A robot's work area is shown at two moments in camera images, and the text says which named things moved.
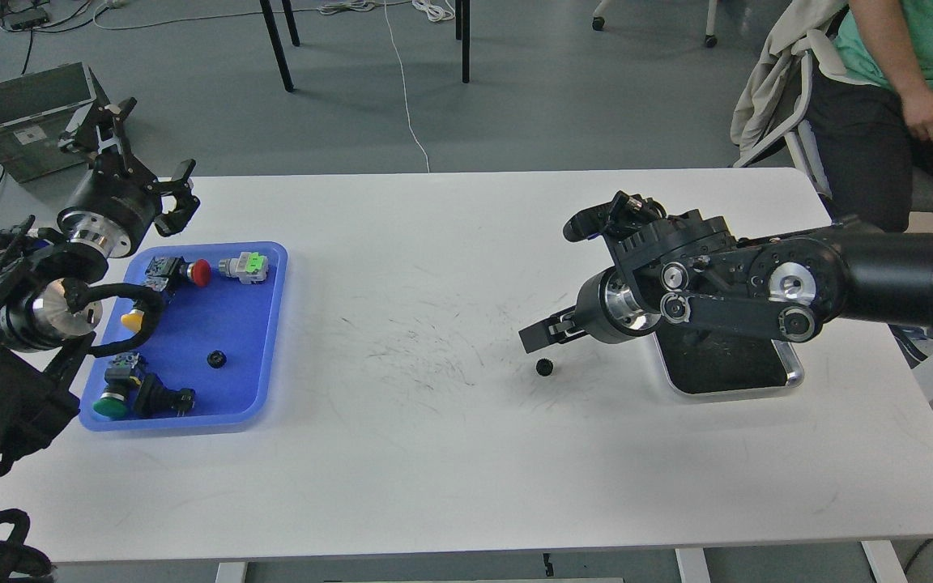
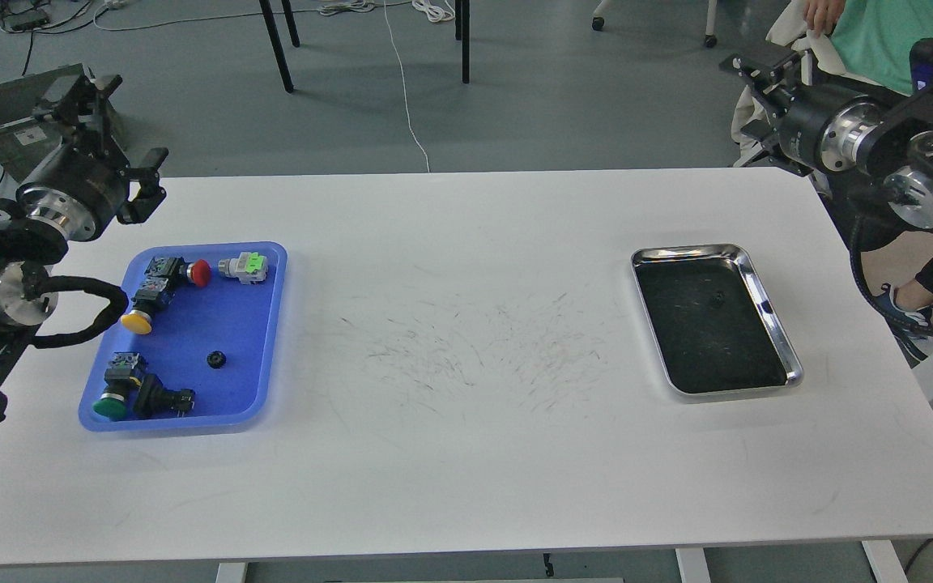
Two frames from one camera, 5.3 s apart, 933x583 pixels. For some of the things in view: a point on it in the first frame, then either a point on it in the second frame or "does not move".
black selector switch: [155, 400] does not move
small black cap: [216, 359] does not move
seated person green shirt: [913, 95] -> [873, 41]
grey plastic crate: [19, 121] does not move
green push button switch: [119, 384] does not move
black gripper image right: [604, 311] -> [821, 125]
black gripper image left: [113, 205] -> [83, 186]
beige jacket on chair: [799, 27] does not move
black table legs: [462, 22] does not move
